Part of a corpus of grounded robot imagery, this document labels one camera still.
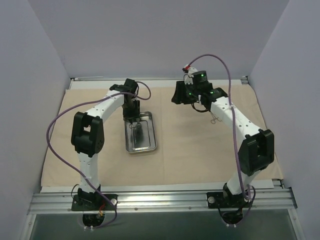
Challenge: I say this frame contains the back aluminium rail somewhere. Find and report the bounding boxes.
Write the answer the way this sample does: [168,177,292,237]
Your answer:
[70,75,248,82]

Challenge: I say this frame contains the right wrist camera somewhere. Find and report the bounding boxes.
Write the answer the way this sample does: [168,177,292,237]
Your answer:
[183,67,209,87]

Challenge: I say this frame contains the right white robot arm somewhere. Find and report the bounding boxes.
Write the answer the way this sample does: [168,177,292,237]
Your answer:
[165,80,275,207]

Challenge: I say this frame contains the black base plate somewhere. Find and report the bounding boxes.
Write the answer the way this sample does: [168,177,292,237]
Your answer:
[206,191,251,209]
[71,194,115,212]

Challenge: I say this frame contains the steel surgical scissors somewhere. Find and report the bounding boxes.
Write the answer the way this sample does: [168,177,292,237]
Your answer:
[129,121,141,129]

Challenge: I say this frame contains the steel instrument tray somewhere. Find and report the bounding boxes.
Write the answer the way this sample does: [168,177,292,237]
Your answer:
[124,111,157,154]

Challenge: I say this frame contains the steel forceps clamp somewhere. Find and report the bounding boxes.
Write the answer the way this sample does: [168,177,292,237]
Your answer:
[210,112,222,125]

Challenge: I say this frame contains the beige cloth surgical kit roll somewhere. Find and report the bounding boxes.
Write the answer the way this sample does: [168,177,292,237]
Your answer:
[39,83,285,188]

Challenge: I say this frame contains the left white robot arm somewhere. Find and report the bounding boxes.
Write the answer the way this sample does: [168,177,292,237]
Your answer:
[71,78,140,210]

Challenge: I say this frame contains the aluminium front rail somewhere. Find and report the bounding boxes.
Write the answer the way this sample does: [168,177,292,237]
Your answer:
[28,188,297,215]

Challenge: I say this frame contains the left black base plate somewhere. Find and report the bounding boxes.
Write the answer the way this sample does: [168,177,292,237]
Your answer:
[71,194,115,212]

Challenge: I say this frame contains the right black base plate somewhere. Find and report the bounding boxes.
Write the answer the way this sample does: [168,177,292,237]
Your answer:
[206,191,251,209]

